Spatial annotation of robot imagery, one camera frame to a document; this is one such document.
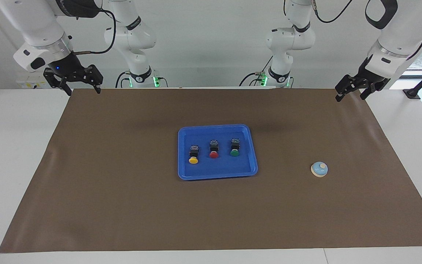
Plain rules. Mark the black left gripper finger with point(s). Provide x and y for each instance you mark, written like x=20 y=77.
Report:
x=339 y=96
x=364 y=93

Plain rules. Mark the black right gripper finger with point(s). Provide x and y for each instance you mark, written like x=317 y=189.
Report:
x=98 y=85
x=66 y=87

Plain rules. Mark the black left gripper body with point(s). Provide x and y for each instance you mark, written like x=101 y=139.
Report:
x=370 y=80

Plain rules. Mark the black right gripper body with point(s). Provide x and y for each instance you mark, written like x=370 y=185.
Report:
x=70 y=69

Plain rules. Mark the light blue service bell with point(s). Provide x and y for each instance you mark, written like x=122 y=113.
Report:
x=320 y=168

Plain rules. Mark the green push button switch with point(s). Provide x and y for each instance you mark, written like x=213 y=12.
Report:
x=234 y=153

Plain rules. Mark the yellow push button switch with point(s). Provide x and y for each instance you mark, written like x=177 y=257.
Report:
x=193 y=160

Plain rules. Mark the red push button switch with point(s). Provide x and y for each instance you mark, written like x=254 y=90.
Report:
x=214 y=155

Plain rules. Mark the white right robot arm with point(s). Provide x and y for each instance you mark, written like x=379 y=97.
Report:
x=39 y=25

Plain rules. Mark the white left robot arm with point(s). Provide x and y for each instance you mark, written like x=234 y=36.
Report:
x=398 y=36

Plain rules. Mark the blue plastic tray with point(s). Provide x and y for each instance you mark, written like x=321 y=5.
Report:
x=244 y=165

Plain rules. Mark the brown table mat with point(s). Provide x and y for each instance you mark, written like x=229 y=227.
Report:
x=211 y=212

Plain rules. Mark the white wall socket box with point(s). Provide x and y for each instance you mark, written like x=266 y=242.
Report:
x=28 y=82

